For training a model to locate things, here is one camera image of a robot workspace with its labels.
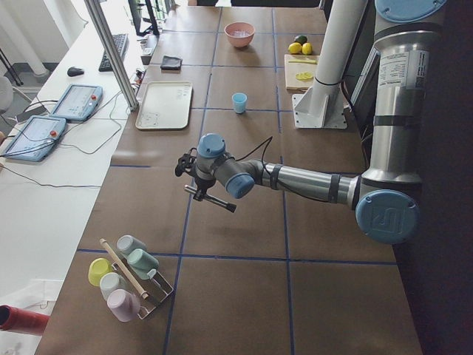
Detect pink cup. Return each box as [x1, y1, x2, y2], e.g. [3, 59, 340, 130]
[107, 289, 140, 322]

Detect pale grey cup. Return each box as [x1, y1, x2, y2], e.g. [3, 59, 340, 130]
[116, 234, 147, 257]

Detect grey folded cloth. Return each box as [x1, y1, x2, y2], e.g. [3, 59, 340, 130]
[160, 55, 183, 71]

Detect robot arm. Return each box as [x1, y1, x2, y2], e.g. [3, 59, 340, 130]
[189, 1, 446, 244]

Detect wooden rack handle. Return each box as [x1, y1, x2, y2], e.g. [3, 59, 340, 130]
[99, 238, 149, 300]

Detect near teach pendant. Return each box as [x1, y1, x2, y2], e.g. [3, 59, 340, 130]
[1, 115, 67, 162]

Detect red cylinder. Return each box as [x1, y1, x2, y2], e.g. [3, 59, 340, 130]
[1, 305, 50, 336]

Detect aluminium frame post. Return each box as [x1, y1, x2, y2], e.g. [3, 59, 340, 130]
[84, 0, 139, 112]

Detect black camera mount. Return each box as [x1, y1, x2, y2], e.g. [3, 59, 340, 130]
[174, 147, 197, 177]

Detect teach pendant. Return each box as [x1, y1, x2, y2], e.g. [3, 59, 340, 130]
[50, 84, 103, 121]
[1, 115, 67, 162]

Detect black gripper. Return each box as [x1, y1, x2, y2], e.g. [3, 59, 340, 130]
[194, 176, 216, 201]

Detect mint green cup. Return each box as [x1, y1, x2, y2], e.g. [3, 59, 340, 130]
[126, 248, 159, 280]

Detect far teach pendant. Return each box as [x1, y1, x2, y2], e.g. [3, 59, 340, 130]
[50, 84, 103, 121]

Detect black computer mouse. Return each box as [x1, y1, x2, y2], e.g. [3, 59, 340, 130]
[67, 67, 84, 77]

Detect yellow plastic knife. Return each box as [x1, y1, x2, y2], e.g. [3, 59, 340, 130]
[287, 59, 318, 64]

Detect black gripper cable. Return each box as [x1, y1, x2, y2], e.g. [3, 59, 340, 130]
[236, 135, 274, 178]

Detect pile of ice cubes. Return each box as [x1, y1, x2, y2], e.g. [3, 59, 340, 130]
[231, 29, 249, 38]

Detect light blue cup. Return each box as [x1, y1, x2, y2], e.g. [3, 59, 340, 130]
[231, 92, 248, 114]

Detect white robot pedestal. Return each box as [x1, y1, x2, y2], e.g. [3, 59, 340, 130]
[293, 0, 368, 129]

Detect white wire cup rack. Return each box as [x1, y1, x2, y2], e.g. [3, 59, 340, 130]
[112, 262, 174, 320]

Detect black keyboard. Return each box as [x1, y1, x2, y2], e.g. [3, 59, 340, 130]
[98, 33, 130, 72]

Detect bamboo cutting board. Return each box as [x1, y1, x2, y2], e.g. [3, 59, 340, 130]
[285, 54, 319, 90]

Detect grey white cup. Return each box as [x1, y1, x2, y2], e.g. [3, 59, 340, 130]
[99, 272, 129, 301]

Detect lemon near board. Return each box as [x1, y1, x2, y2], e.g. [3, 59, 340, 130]
[301, 42, 313, 55]

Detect green avocado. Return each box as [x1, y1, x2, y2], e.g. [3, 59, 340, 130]
[293, 35, 307, 45]

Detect steel muddler black tip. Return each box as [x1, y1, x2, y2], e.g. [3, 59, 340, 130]
[184, 185, 237, 213]

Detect lemon slices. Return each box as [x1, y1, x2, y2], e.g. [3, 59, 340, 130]
[295, 72, 313, 81]

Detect yellow cup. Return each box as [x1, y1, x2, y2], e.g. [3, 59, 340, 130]
[88, 257, 112, 287]

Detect cream bear tray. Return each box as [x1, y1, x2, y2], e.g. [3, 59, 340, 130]
[135, 81, 193, 130]

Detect pink bowl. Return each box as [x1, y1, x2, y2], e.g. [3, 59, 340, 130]
[224, 22, 255, 48]

